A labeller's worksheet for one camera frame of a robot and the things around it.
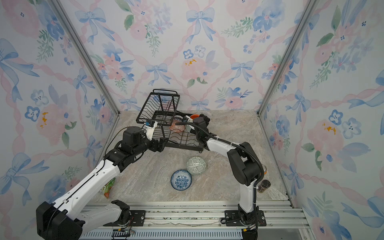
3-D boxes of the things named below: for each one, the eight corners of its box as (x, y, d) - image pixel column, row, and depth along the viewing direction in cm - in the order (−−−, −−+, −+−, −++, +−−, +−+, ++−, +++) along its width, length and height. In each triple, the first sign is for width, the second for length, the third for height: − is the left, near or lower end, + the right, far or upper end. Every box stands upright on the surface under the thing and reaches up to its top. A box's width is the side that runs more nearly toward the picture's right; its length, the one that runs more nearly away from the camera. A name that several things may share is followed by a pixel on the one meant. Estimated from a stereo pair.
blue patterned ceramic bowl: (170, 190, 84) (169, 188, 81) (172, 172, 91) (171, 169, 88) (191, 190, 84) (191, 188, 81) (191, 172, 91) (191, 169, 88)
